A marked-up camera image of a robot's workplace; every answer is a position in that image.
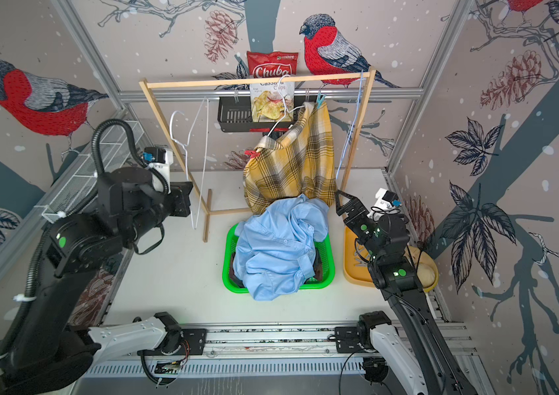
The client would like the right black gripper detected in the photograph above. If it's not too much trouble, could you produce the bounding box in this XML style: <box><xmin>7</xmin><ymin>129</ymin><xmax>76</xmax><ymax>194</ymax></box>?
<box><xmin>335</xmin><ymin>191</ymin><xmax>385</xmax><ymax>265</ymax></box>

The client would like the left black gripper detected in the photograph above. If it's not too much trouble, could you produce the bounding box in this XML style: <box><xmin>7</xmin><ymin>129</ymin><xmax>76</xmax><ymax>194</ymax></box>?
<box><xmin>126</xmin><ymin>178</ymin><xmax>196</xmax><ymax>243</ymax></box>

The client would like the green plastic mesh basket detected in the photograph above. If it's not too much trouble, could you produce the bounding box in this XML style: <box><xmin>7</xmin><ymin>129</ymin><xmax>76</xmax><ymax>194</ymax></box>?
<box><xmin>222</xmin><ymin>225</ymin><xmax>335</xmax><ymax>294</ymax></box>

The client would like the light blue shirt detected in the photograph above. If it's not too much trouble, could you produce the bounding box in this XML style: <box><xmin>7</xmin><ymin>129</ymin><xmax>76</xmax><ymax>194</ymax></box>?
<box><xmin>233</xmin><ymin>194</ymin><xmax>329</xmax><ymax>301</ymax></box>

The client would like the white hanger of blue shirt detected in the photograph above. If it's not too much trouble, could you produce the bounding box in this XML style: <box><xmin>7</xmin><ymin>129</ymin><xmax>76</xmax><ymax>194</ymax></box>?
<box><xmin>168</xmin><ymin>97</ymin><xmax>210</xmax><ymax>230</ymax></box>

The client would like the white blue wire hanger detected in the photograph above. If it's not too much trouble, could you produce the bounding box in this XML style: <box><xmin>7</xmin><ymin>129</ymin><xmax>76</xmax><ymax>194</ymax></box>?
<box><xmin>335</xmin><ymin>72</ymin><xmax>365</xmax><ymax>180</ymax></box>

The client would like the dark multicolour plaid shirt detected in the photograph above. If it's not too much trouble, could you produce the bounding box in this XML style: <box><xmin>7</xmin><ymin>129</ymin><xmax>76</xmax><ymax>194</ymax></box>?
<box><xmin>228</xmin><ymin>250</ymin><xmax>323</xmax><ymax>289</ymax></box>

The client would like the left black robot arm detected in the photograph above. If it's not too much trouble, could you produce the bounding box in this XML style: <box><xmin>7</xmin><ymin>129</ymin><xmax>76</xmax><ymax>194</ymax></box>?
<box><xmin>0</xmin><ymin>118</ymin><xmax>192</xmax><ymax>394</ymax></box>

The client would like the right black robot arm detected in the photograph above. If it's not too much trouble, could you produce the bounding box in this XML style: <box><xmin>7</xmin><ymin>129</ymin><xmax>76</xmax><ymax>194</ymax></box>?
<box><xmin>335</xmin><ymin>190</ymin><xmax>476</xmax><ymax>394</ymax></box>

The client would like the white hanger of yellow shirt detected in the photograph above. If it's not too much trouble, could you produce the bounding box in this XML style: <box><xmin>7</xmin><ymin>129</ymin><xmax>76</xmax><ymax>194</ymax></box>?
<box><xmin>266</xmin><ymin>76</ymin><xmax>295</xmax><ymax>140</ymax></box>

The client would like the yellow plastic tray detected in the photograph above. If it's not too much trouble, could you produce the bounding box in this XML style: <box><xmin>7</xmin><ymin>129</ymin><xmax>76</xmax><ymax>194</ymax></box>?
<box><xmin>343</xmin><ymin>228</ymin><xmax>375</xmax><ymax>288</ymax></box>

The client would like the yellow plaid shirt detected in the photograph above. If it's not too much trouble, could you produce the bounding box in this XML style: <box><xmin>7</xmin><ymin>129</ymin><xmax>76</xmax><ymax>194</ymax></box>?
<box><xmin>243</xmin><ymin>102</ymin><xmax>337</xmax><ymax>215</ymax></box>

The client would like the yellow round bowl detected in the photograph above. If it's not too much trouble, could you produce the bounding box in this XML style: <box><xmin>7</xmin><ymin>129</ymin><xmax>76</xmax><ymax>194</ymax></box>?
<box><xmin>406</xmin><ymin>246</ymin><xmax>439</xmax><ymax>293</ymax></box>

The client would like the red clothespin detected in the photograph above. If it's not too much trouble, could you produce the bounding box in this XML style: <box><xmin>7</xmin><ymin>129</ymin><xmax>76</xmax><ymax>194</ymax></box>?
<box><xmin>244</xmin><ymin>150</ymin><xmax>261</xmax><ymax>159</ymax></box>

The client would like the teal clothespin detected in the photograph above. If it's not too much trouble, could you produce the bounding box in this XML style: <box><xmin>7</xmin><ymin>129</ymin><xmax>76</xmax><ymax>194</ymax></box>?
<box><xmin>315</xmin><ymin>90</ymin><xmax>326</xmax><ymax>110</ymax></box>

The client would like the red Chuba chips bag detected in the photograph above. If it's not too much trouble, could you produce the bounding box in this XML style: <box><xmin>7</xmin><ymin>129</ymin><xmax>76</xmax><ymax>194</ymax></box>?
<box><xmin>247</xmin><ymin>51</ymin><xmax>299</xmax><ymax>121</ymax></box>

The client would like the wooden clothes rack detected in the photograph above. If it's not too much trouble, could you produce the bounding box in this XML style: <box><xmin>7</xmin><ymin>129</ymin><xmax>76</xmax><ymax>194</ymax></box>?
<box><xmin>139</xmin><ymin>67</ymin><xmax>378</xmax><ymax>244</ymax></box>

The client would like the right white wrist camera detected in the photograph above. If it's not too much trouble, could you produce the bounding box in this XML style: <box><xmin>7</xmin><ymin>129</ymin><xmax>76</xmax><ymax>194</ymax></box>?
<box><xmin>374</xmin><ymin>189</ymin><xmax>401</xmax><ymax>211</ymax></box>

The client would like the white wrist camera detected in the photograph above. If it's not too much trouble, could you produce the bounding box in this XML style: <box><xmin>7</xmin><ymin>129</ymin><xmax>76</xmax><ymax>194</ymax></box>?
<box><xmin>374</xmin><ymin>189</ymin><xmax>401</xmax><ymax>211</ymax></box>
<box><xmin>142</xmin><ymin>146</ymin><xmax>173</xmax><ymax>193</ymax></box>

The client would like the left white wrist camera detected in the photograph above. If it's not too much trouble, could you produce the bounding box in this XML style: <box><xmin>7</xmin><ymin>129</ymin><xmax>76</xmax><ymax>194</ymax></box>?
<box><xmin>142</xmin><ymin>146</ymin><xmax>173</xmax><ymax>193</ymax></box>

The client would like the white wire mesh basket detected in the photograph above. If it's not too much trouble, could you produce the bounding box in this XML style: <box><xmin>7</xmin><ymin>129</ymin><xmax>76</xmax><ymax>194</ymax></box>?
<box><xmin>39</xmin><ymin>126</ymin><xmax>134</xmax><ymax>223</ymax></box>

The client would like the black wall bracket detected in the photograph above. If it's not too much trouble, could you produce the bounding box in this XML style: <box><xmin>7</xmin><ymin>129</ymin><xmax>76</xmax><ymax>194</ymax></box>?
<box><xmin>217</xmin><ymin>94</ymin><xmax>320</xmax><ymax>134</ymax></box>

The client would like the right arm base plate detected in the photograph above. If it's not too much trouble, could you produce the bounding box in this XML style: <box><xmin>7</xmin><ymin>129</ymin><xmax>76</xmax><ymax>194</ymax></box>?
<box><xmin>329</xmin><ymin>326</ymin><xmax>374</xmax><ymax>354</ymax></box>

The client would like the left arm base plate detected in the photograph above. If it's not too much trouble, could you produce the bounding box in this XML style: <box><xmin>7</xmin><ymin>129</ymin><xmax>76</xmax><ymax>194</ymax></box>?
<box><xmin>138</xmin><ymin>329</ymin><xmax>208</xmax><ymax>356</ymax></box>

